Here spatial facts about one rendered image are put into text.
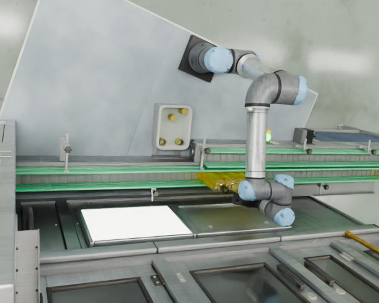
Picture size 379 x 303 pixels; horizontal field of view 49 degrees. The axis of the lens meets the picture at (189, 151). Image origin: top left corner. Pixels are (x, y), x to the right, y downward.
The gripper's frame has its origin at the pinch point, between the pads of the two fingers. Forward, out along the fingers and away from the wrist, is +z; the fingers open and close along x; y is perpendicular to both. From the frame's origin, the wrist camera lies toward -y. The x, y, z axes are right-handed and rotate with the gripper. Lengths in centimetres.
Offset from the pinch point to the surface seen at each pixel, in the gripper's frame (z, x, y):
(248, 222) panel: -8.0, -12.9, 2.6
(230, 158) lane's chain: 27.3, 7.9, 9.3
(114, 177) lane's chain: 27, -1, -52
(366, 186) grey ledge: 27, -11, 108
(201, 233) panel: -16.3, -12.4, -24.5
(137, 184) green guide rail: 21.3, -3.3, -41.9
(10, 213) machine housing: -70, 22, -96
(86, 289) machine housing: -39, -17, -74
